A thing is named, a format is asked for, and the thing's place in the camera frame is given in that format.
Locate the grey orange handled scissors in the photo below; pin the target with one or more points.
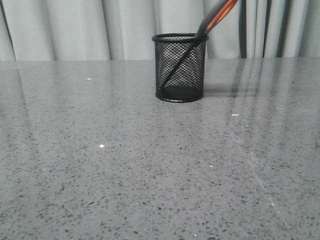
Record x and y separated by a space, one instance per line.
216 14

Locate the black mesh pen cup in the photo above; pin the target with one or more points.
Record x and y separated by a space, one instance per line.
187 84

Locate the grey curtain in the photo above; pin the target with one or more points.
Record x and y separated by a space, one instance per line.
82 30

